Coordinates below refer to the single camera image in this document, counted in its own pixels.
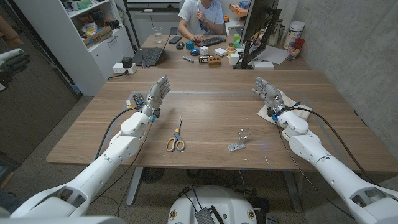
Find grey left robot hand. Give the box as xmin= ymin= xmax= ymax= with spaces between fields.
xmin=141 ymin=73 xmax=172 ymax=118

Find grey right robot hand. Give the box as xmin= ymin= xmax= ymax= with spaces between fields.
xmin=251 ymin=77 xmax=290 ymax=118

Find cream white cloth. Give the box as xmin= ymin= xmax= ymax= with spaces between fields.
xmin=257 ymin=89 xmax=312 ymax=125

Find black remote control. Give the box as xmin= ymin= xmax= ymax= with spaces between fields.
xmin=132 ymin=93 xmax=146 ymax=110

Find long white flat box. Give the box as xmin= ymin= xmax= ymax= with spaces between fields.
xmin=252 ymin=61 xmax=275 ymax=70

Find black laptop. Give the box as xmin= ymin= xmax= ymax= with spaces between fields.
xmin=132 ymin=26 xmax=178 ymax=67

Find white paper sheet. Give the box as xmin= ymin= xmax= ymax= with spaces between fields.
xmin=251 ymin=45 xmax=289 ymax=65

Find white power strip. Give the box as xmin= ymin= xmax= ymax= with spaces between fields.
xmin=111 ymin=62 xmax=138 ymax=75

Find red cup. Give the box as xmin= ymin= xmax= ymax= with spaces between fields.
xmin=286 ymin=37 xmax=306 ymax=62

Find clear drinking glass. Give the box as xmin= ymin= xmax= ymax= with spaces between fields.
xmin=151 ymin=26 xmax=163 ymax=44

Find dark tumbler bottle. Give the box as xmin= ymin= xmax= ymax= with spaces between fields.
xmin=269 ymin=18 xmax=284 ymax=47

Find small clear glass object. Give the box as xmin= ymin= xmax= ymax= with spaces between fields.
xmin=227 ymin=128 xmax=251 ymax=152

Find green plastic item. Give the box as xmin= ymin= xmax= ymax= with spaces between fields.
xmin=233 ymin=33 xmax=245 ymax=49

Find white cylindrical canister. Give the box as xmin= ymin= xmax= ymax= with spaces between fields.
xmin=283 ymin=21 xmax=306 ymax=50

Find black keyboard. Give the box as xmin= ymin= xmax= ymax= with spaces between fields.
xmin=195 ymin=35 xmax=227 ymax=48

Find black round floor disc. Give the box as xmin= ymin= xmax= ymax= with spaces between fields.
xmin=141 ymin=167 xmax=165 ymax=184

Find black computer monitor on stand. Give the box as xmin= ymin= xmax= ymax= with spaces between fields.
xmin=233 ymin=0 xmax=282 ymax=70

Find cardboard box on shelf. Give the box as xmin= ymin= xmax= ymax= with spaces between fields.
xmin=82 ymin=26 xmax=114 ymax=48

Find white shelf cabinet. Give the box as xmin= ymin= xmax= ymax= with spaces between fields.
xmin=14 ymin=0 xmax=135 ymax=96

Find seated person in white t-shirt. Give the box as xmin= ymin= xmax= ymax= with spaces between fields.
xmin=178 ymin=0 xmax=225 ymax=42

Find orange tray box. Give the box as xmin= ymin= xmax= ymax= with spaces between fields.
xmin=229 ymin=3 xmax=249 ymax=17

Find grey table leg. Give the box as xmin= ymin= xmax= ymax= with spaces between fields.
xmin=126 ymin=167 xmax=144 ymax=207
xmin=282 ymin=170 xmax=303 ymax=213

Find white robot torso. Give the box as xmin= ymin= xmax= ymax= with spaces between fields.
xmin=167 ymin=185 xmax=258 ymax=224

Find bystander in dark clothes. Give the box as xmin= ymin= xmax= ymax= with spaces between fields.
xmin=0 ymin=48 xmax=31 ymax=215

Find scissors with tan grey handles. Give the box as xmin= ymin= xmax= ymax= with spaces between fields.
xmin=165 ymin=116 xmax=186 ymax=153

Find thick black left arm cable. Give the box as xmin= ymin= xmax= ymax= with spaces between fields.
xmin=95 ymin=107 xmax=137 ymax=161

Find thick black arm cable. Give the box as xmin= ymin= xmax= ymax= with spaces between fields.
xmin=290 ymin=105 xmax=377 ymax=184
xmin=95 ymin=107 xmax=137 ymax=161

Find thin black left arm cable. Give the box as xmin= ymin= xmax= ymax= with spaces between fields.
xmin=90 ymin=123 xmax=154 ymax=206

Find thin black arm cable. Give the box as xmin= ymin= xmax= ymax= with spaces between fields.
xmin=275 ymin=119 xmax=355 ymax=218
xmin=90 ymin=123 xmax=154 ymax=206

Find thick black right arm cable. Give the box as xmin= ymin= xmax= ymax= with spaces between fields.
xmin=290 ymin=105 xmax=377 ymax=184

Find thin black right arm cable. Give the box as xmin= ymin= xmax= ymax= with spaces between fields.
xmin=275 ymin=119 xmax=355 ymax=218

